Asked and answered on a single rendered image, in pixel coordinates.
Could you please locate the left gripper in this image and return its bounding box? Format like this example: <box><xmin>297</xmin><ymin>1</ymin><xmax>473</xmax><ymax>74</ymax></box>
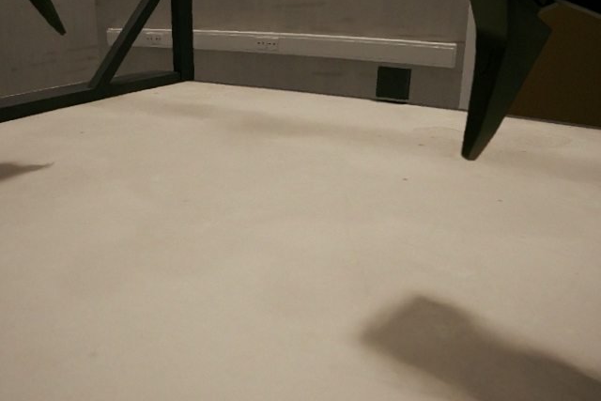
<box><xmin>461</xmin><ymin>0</ymin><xmax>601</xmax><ymax>161</ymax></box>

